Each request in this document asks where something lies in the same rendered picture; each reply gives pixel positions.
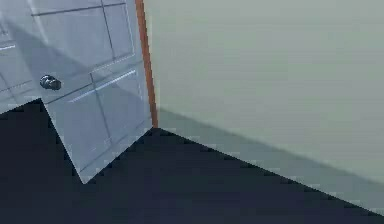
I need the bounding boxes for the dark round door knob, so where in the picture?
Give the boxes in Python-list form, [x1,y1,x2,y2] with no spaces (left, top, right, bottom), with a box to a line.
[39,74,63,92]

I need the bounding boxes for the pale blue panelled room door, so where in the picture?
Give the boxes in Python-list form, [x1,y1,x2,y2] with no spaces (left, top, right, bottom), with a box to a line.
[0,0,154,185]

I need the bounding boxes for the orange wooden door frame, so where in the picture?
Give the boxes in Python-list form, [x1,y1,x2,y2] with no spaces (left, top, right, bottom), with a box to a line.
[134,0,159,129]

